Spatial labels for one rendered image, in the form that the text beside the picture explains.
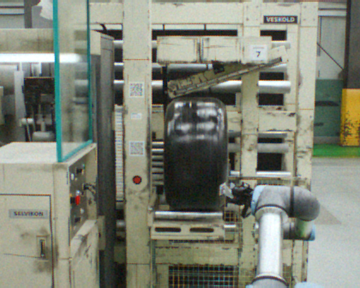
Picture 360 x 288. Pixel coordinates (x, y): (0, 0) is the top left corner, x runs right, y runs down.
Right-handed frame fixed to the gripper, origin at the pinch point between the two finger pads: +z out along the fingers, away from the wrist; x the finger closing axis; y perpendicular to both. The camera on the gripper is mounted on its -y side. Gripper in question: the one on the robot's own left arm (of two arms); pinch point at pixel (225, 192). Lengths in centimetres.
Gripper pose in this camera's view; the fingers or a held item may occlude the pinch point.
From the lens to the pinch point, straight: 252.9
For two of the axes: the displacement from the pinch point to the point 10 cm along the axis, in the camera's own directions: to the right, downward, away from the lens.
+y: -1.8, -8.8, -4.5
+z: -6.2, -2.5, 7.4
